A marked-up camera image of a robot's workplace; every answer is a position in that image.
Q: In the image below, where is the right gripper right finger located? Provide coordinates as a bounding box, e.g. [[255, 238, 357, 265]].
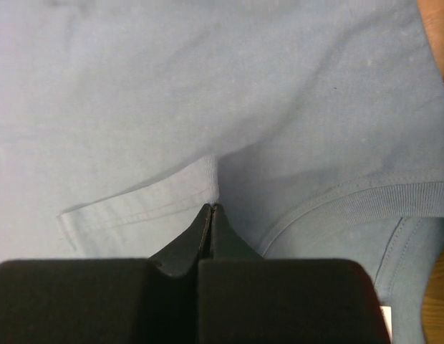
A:
[[210, 204, 264, 260]]

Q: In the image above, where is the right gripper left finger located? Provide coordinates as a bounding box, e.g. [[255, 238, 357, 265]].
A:
[[148, 204, 211, 278]]

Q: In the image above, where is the blue-grey t shirt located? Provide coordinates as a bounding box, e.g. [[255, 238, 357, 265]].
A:
[[0, 1, 444, 343]]

